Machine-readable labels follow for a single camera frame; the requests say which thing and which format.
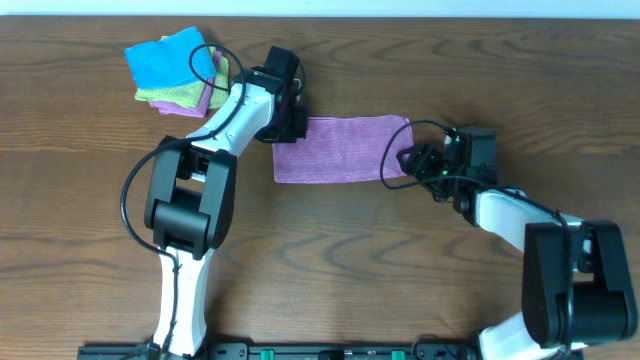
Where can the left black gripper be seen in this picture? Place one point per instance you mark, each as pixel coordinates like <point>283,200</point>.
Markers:
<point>292,126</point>

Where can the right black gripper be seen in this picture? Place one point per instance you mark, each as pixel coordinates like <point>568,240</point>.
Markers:
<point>424,156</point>

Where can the purple microfiber cloth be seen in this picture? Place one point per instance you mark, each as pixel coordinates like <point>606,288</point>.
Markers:
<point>343,150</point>

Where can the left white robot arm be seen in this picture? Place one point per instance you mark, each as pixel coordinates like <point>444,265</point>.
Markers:
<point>190,202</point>

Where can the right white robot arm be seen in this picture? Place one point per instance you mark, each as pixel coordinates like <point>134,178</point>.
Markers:
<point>576,285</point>

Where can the green folded cloth lower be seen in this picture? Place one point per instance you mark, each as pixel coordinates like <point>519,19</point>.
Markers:
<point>220,93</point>

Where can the purple folded cloth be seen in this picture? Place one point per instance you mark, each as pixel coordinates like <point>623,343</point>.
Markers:
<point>199,111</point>

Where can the blue folded cloth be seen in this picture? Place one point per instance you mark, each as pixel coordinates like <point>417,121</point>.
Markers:
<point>168,62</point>

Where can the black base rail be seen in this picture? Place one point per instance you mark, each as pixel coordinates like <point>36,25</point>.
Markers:
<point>243,351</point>

